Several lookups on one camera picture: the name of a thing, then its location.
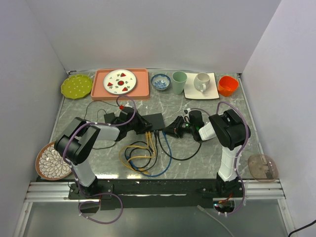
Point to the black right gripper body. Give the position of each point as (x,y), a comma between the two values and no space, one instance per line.
(188,128)

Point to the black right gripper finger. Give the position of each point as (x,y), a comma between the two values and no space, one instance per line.
(174,132)
(175,126)

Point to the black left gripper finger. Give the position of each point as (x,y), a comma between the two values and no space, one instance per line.
(143,122)
(143,128)

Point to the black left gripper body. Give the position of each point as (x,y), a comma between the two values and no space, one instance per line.
(134,125)

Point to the black network switch box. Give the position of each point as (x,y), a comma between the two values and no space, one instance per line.
(156,120)

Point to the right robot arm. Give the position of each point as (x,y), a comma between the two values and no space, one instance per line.
(232,133)

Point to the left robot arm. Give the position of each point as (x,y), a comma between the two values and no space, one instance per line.
(77,141)

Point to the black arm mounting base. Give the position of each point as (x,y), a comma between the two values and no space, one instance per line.
(147,193)

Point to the pink plastic tray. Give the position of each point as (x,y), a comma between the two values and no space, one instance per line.
(140,92)

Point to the black power adapter brick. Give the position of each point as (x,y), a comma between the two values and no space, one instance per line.
(109,118)

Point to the white square plate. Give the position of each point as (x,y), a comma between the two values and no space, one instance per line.
(191,93)

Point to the white ceramic mug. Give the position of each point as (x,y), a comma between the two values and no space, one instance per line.
(202,82)

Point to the white watermelon pattern plate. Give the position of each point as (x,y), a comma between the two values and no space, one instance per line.
(119,82)

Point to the blue white patterned bowl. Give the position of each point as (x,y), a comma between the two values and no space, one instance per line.
(161,82)

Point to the pale green cup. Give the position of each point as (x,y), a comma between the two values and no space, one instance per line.
(178,82)

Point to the orange plastic bowl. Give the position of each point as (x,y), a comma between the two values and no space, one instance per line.
(227,86)

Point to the green dotted plate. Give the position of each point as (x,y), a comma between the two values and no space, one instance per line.
(76,86)

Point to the transparent brown oval dish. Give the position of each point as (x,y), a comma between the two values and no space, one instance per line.
(263,168)

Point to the brown petal pattern plate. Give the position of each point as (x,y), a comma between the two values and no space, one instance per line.
(50,165)

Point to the aluminium frame rail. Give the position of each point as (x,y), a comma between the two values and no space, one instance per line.
(59,191)

